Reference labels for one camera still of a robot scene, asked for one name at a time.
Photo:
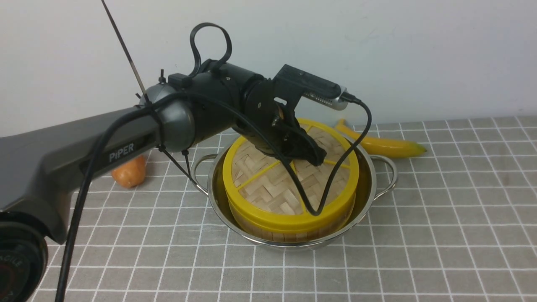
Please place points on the yellow banana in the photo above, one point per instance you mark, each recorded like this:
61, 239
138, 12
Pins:
384, 147

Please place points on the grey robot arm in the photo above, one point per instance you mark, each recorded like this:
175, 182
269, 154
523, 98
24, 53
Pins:
46, 173

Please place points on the yellow bamboo steamer basket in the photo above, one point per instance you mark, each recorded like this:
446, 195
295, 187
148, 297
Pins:
289, 235

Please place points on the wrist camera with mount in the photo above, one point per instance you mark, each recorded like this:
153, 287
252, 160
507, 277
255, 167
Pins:
291, 84

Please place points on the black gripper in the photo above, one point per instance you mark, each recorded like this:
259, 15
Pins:
279, 125

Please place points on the yellow woven steamer lid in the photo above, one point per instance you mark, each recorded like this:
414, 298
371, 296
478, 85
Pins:
261, 192

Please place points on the stainless steel pot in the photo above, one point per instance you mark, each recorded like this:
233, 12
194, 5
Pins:
367, 193

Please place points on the grey checkered tablecloth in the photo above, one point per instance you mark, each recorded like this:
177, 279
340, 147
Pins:
460, 226

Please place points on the brown potato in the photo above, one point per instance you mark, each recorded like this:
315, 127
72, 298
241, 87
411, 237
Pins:
130, 174

